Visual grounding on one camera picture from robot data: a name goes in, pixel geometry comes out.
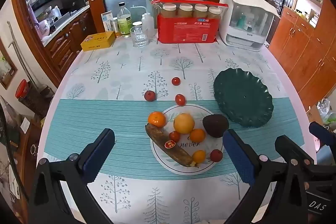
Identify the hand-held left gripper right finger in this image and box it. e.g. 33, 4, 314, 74
223, 129, 309, 224

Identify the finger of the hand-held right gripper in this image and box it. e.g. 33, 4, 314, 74
309, 122, 336, 147
275, 135, 315, 165

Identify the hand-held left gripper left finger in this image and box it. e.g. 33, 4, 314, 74
28, 128, 116, 224

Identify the white floral plate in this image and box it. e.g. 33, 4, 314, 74
150, 104, 226, 175

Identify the dark avocado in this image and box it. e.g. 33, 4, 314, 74
202, 114, 229, 138

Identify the small orange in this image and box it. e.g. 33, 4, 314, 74
189, 129, 206, 143
192, 150, 206, 164

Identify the dark green scalloped plate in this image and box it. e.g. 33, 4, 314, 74
213, 68, 274, 128

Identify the brown overripe banana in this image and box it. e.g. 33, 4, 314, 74
145, 123, 200, 168

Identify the large mandarin orange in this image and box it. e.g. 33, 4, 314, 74
148, 111, 167, 128

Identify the brown cardboard box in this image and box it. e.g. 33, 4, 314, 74
306, 105, 324, 125

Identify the clear plastic bag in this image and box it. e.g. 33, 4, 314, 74
316, 98, 336, 123

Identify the large yellow orange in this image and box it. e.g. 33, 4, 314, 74
173, 113, 195, 134

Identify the wooden sideboard cabinet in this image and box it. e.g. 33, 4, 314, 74
268, 7, 336, 109

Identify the tree print tablecloth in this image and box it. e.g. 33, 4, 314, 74
37, 35, 319, 224

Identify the red lidded container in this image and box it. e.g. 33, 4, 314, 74
15, 79, 29, 98

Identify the yellow cardboard box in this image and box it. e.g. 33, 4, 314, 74
80, 31, 116, 52

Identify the wooden kitchen cabinet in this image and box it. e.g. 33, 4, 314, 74
43, 7, 97, 80

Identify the clear glass tumbler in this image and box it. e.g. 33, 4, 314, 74
130, 26, 149, 48

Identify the framed picture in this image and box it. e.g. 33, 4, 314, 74
0, 46, 17, 90

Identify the small metal tin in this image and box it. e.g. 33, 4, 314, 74
110, 17, 121, 38

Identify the white and blue carton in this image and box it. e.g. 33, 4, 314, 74
101, 11, 114, 33

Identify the clear plastic bottle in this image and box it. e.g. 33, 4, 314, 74
117, 2, 133, 38

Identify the red box with jars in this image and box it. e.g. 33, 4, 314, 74
157, 13, 219, 44

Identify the white squeeze bottle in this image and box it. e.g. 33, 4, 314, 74
130, 6, 155, 38

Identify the white lidded jar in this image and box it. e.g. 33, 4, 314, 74
194, 4, 208, 18
162, 3, 177, 18
208, 5, 221, 19
179, 3, 193, 18

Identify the white countertop storage cabinet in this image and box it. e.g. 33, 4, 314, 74
219, 0, 280, 52

